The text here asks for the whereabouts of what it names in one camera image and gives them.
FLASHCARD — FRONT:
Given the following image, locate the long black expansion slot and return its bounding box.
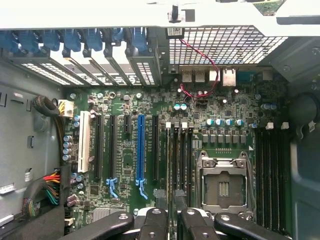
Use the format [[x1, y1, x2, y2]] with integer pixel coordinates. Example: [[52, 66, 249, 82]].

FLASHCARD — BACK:
[[108, 114, 119, 181], [94, 113, 105, 181], [151, 114, 160, 182]]

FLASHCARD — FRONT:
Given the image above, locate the black plastic peg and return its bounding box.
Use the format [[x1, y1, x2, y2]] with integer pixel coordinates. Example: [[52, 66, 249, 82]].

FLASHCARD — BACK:
[[168, 4, 181, 24]]

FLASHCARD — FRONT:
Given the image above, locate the green motherboard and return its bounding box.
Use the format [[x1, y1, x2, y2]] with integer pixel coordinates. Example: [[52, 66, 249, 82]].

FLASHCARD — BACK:
[[63, 87, 292, 240]]

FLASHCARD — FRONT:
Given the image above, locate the light blue slot latch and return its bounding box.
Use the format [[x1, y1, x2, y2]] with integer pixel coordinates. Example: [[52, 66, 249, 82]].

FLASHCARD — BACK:
[[105, 177, 119, 199], [135, 178, 149, 200]]

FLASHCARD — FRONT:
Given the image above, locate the black sleeved power cable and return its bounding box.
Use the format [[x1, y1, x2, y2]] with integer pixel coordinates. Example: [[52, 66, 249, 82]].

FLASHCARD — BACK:
[[31, 95, 75, 167]]

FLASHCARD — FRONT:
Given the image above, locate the silver ethernet port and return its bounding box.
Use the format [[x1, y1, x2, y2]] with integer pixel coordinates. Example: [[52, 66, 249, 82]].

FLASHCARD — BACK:
[[221, 67, 237, 87]]

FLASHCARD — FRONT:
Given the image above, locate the grey metal PC case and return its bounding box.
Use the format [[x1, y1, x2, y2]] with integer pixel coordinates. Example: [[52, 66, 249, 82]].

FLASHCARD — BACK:
[[0, 0, 320, 240]]

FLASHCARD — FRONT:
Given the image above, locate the silver USB port block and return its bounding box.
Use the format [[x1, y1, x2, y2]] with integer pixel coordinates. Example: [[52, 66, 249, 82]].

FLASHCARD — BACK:
[[180, 67, 195, 83], [194, 67, 208, 83], [208, 67, 221, 83]]

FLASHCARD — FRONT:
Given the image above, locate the white barcode label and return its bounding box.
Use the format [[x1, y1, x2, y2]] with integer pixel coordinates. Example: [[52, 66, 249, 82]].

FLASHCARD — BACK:
[[164, 27, 184, 39]]

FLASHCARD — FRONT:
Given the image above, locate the short black expansion slot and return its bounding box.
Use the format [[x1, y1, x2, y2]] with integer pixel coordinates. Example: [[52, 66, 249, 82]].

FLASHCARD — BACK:
[[123, 115, 133, 134]]

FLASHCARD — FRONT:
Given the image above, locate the red and black wire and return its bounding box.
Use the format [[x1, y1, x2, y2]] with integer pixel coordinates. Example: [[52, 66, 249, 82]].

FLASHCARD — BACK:
[[179, 37, 221, 101]]

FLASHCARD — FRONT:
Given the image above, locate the multicolour power cable bundle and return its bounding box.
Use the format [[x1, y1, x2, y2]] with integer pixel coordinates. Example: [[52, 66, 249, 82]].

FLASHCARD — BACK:
[[21, 164, 71, 218]]

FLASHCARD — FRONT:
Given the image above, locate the green circuit board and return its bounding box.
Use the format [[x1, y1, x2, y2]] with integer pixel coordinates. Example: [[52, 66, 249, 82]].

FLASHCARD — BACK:
[[250, 0, 283, 15]]

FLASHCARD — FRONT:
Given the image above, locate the silver CPU socket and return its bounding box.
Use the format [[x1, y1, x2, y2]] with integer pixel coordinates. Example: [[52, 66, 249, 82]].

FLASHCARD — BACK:
[[196, 149, 257, 215]]

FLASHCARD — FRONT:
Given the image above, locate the blue serial port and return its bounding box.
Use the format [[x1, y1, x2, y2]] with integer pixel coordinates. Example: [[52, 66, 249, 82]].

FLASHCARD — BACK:
[[237, 70, 256, 82]]

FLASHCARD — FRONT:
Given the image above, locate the silver chipset heat sink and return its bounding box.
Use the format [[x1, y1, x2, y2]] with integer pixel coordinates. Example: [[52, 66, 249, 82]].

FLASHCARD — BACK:
[[93, 206, 119, 224]]

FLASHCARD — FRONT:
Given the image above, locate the blue expansion slot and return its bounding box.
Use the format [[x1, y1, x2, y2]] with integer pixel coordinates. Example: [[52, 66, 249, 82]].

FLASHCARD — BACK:
[[136, 114, 147, 186]]

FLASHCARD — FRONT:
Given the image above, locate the white expansion slot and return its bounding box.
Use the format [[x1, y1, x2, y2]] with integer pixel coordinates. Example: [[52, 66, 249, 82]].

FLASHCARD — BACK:
[[77, 110, 91, 174]]

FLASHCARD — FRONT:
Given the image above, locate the blue card retention clip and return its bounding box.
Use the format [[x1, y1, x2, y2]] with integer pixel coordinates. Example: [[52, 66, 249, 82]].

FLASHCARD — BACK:
[[129, 26, 149, 57], [0, 29, 17, 55], [83, 27, 104, 51], [62, 28, 82, 54], [110, 27, 125, 44], [17, 29, 40, 55], [41, 29, 61, 52]]

